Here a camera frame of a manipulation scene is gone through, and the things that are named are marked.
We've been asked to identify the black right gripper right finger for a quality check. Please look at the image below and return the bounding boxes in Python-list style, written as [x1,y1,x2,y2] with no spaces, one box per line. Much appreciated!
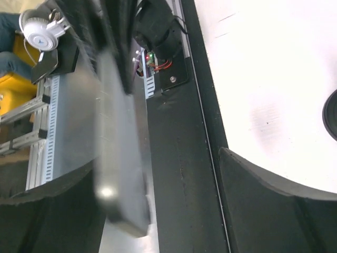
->
[219,148,336,252]

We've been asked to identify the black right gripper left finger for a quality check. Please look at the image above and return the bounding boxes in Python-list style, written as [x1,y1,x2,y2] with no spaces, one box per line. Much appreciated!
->
[1,161,105,252]

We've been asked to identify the black smartphone silver edge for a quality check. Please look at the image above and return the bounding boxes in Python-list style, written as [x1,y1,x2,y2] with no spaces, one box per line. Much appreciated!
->
[94,49,151,237]

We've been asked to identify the black phone stand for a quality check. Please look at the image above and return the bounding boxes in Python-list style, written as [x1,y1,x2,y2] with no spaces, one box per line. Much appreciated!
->
[322,90,337,141]

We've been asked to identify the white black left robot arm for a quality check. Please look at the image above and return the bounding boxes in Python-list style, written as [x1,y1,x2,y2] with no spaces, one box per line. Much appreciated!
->
[133,1,181,60]

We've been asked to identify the yellow box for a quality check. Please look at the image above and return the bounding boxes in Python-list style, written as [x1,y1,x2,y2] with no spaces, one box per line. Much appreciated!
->
[1,34,40,115]

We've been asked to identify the white headphones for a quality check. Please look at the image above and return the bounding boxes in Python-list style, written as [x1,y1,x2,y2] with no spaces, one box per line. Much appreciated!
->
[19,9,71,51]

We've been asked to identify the white cable duct right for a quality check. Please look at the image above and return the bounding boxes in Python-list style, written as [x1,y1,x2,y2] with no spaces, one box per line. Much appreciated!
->
[41,75,60,184]

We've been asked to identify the white cable duct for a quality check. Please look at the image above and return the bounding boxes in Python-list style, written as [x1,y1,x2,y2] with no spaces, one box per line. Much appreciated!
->
[142,50,155,99]
[41,75,60,184]

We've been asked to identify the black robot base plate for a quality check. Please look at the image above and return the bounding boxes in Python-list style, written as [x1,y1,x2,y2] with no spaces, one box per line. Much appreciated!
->
[147,1,230,252]

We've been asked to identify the white cable duct left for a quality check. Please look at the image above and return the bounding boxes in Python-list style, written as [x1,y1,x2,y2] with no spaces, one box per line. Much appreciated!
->
[142,50,155,99]

